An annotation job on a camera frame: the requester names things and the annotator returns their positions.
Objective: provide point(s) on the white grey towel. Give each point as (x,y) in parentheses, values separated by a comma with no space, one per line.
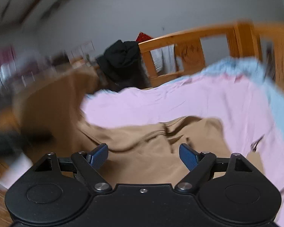
(164,59)

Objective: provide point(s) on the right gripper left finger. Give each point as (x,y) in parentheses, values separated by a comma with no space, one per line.
(98,156)

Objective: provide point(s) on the red paper wall decoration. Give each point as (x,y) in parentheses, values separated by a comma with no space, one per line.
(142,37)

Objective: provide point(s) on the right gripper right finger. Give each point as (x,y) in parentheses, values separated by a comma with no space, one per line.
(188,156)

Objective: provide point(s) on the light blue bed sheet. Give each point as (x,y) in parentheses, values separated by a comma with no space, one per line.
(269,82)

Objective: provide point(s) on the pink duvet cover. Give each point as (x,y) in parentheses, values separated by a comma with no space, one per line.
(140,107)

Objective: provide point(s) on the black clothes pile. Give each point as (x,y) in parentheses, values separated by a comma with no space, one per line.
(122,66)

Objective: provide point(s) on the tan hooded jacket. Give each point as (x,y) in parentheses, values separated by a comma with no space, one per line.
(137,153)

